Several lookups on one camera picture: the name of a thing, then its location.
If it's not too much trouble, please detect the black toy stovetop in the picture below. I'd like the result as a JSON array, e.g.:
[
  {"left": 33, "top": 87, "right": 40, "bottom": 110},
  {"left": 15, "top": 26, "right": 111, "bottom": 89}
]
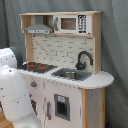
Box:
[{"left": 20, "top": 62, "right": 55, "bottom": 73}]

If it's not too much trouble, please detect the red right stove knob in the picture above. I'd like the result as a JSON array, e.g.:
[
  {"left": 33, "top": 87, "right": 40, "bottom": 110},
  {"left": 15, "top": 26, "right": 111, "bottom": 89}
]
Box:
[{"left": 31, "top": 81, "right": 37, "bottom": 87}]

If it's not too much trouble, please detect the toy microwave oven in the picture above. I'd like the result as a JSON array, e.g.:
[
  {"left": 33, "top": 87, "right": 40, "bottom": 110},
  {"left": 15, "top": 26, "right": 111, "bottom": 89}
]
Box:
[{"left": 54, "top": 15, "right": 91, "bottom": 34}]

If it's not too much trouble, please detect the black toy faucet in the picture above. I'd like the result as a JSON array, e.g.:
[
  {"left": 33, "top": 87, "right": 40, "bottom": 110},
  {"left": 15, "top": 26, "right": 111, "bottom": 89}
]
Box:
[{"left": 75, "top": 51, "right": 93, "bottom": 70}]

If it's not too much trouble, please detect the wooden toy kitchen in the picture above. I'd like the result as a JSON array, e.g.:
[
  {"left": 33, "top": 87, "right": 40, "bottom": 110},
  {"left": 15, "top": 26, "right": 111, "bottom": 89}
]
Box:
[{"left": 20, "top": 11, "right": 114, "bottom": 128}]

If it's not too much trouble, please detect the grey toy sink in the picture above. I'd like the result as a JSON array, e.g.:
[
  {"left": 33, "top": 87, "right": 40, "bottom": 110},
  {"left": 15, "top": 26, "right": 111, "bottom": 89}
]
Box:
[{"left": 52, "top": 68, "right": 92, "bottom": 81}]

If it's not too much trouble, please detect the white cabinet door with dispenser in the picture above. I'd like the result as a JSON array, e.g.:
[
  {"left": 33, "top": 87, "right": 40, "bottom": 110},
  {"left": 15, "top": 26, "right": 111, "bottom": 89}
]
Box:
[{"left": 45, "top": 82, "right": 82, "bottom": 128}]

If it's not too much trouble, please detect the grey range hood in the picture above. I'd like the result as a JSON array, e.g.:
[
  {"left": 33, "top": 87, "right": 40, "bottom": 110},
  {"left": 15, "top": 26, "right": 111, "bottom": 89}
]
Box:
[{"left": 24, "top": 16, "right": 53, "bottom": 34}]

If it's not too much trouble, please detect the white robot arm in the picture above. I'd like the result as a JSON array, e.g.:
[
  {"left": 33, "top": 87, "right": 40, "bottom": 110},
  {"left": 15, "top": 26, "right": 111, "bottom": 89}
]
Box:
[{"left": 0, "top": 47, "right": 41, "bottom": 128}]

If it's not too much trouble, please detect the white oven door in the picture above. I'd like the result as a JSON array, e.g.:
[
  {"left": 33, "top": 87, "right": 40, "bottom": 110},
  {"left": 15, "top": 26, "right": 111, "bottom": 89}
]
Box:
[{"left": 30, "top": 92, "right": 43, "bottom": 120}]

